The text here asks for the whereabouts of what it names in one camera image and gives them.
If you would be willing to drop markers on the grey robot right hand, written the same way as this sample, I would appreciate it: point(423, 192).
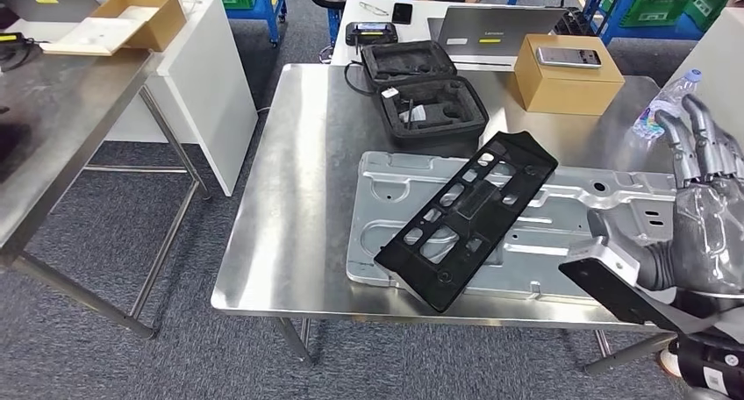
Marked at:
point(703, 240)

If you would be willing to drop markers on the black plastic car trim panel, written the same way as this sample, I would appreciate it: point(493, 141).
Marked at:
point(465, 223)

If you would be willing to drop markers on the blue metal shelf rack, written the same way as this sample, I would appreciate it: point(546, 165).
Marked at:
point(616, 28)
point(270, 11)

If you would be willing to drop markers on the stainless steel workbench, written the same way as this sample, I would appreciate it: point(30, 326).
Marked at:
point(285, 211)

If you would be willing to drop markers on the clear plastic water bottle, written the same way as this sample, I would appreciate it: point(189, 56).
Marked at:
point(662, 107)

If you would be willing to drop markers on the silver stamped metal sheet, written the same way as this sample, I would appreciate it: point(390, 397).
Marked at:
point(540, 229)

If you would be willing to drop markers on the closed brown cardboard box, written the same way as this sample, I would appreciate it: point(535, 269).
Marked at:
point(569, 78)

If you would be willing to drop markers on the grey phone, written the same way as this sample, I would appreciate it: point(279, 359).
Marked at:
point(568, 57)

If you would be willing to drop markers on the closed grey laptop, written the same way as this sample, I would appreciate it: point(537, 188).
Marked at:
point(494, 34)

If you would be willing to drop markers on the black open tool case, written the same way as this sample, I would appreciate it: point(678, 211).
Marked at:
point(430, 95)

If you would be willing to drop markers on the black smartphone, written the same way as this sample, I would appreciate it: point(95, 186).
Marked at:
point(402, 12)

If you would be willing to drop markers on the black handheld controller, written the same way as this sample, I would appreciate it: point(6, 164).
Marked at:
point(372, 32)

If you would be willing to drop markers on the white desk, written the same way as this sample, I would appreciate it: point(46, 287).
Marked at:
point(372, 19)

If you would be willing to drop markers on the eyeglasses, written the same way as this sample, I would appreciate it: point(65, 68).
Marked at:
point(373, 8)

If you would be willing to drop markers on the open brown cardboard box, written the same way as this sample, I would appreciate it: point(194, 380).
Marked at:
point(122, 22)

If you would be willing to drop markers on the stainless steel side table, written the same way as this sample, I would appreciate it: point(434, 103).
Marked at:
point(70, 124)

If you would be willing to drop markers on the black moulded floor panel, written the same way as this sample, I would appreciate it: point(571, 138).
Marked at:
point(11, 150)

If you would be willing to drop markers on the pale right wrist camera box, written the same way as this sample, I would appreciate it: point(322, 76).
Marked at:
point(607, 258)

